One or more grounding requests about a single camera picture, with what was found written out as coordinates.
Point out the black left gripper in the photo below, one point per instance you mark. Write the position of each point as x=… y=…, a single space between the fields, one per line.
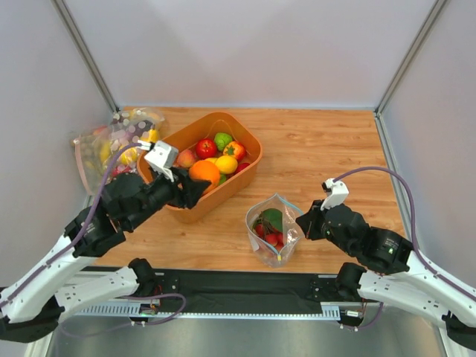
x=181 y=190

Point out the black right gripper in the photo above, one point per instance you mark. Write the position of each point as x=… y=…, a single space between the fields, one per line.
x=310 y=223

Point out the fake orange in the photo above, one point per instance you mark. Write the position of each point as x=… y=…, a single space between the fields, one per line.
x=206 y=171

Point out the blue zip top bag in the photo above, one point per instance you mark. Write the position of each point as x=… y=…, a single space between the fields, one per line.
x=292 y=234

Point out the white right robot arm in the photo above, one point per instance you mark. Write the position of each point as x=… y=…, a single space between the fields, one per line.
x=388 y=270

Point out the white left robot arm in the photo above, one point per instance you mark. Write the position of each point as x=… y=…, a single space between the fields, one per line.
x=34 y=306

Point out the pink fake peach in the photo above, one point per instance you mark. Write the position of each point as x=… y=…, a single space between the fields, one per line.
x=186 y=159

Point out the green fake mango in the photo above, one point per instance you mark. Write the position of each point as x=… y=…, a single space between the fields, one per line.
x=223 y=179

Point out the yellow fake lemon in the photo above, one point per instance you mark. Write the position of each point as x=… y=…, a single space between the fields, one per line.
x=226 y=164

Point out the red fake apple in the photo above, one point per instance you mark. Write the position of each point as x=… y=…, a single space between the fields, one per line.
x=206 y=148

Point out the red fake fruit in basket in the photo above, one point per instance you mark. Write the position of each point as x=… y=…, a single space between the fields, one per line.
x=241 y=167

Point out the green fake pepper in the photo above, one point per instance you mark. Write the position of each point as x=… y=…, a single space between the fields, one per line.
x=221 y=140

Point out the orange fake tomato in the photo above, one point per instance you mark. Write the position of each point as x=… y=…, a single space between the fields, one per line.
x=236 y=150

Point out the polka dot plastic bag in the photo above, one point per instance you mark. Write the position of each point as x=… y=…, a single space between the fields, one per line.
x=137 y=126

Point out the pink zip top bag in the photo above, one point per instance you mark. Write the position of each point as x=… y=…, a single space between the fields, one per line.
x=94 y=150

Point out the black base mat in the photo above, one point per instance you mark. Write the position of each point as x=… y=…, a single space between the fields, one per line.
x=219 y=289

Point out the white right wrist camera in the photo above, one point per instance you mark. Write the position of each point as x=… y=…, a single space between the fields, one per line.
x=336 y=192

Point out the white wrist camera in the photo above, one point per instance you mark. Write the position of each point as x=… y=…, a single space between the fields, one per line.
x=336 y=192
x=161 y=157

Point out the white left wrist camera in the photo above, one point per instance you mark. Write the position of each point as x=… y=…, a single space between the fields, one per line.
x=161 y=157

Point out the grey slotted cable duct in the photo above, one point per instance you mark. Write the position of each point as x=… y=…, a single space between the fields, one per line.
x=315 y=311

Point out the left aluminium frame post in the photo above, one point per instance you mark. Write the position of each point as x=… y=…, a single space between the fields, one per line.
x=74 y=32

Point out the aluminium frame post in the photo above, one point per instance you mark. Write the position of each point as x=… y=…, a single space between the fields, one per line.
x=419 y=40
x=74 y=32

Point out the right aluminium frame post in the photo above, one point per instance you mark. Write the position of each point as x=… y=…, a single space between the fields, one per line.
x=419 y=40

